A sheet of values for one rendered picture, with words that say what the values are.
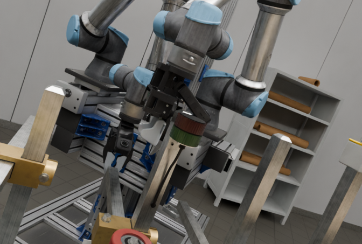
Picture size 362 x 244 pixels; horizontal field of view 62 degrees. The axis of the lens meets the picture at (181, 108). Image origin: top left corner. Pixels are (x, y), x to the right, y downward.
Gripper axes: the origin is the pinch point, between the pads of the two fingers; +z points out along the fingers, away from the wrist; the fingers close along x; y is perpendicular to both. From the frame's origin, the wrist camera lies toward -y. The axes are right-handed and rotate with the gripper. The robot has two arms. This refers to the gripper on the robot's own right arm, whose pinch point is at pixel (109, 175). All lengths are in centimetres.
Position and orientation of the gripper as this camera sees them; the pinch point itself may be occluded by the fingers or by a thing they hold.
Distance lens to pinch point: 99.4
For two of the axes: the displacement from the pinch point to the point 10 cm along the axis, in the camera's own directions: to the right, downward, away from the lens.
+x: -8.9, -3.1, -3.3
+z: -3.7, 9.2, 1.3
